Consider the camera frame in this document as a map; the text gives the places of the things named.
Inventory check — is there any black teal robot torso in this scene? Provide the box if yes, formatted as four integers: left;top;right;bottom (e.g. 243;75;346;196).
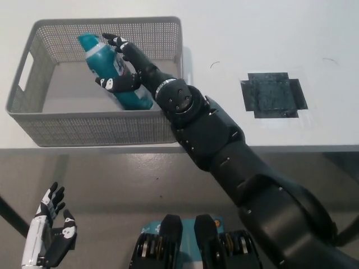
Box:
128;214;263;269

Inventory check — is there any grey perforated plastic basket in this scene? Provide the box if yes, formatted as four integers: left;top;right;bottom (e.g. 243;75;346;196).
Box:
5;16;190;148

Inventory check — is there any teal air freshener spray can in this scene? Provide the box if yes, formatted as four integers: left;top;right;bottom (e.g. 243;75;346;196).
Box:
77;33;154;110

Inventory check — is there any black table leg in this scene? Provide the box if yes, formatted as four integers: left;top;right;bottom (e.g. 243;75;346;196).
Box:
0;195;30;239

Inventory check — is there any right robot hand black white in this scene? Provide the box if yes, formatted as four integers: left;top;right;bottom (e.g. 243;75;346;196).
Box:
95;33;169;96

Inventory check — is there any black tape patch on table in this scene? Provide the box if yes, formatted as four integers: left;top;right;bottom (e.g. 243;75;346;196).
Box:
240;72;309;119

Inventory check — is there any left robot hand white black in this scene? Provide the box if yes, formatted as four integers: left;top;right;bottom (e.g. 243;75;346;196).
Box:
21;182;78;269

